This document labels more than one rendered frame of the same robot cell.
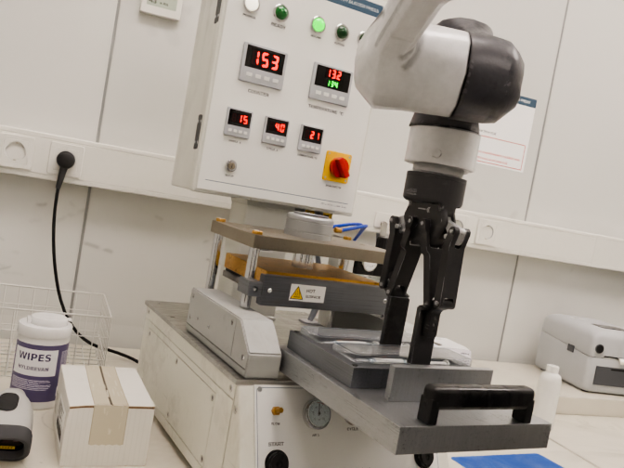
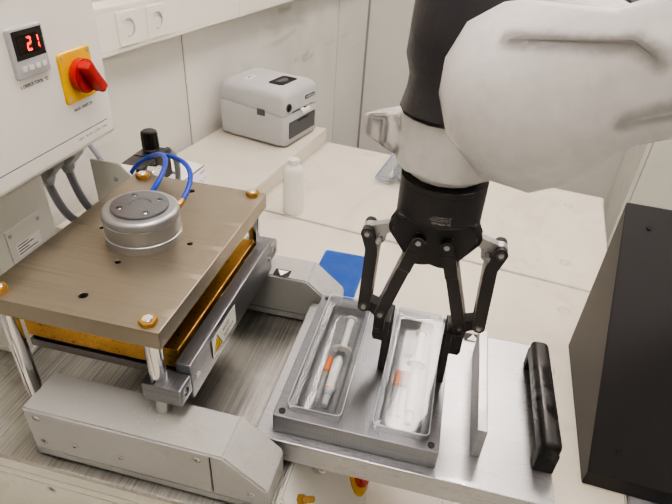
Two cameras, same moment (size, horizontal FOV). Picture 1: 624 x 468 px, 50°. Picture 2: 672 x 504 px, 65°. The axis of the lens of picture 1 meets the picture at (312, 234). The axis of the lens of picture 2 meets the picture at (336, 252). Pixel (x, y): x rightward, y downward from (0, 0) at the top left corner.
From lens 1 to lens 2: 0.72 m
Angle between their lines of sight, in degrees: 55
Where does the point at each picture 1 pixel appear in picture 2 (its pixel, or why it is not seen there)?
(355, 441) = not seen: hidden behind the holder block
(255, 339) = (254, 465)
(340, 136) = (62, 20)
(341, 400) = (433, 487)
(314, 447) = (328, 480)
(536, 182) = not seen: outside the picture
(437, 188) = (477, 209)
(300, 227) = (150, 240)
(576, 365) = (270, 127)
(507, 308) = (186, 88)
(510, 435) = not seen: hidden behind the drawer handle
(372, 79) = (567, 174)
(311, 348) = (335, 434)
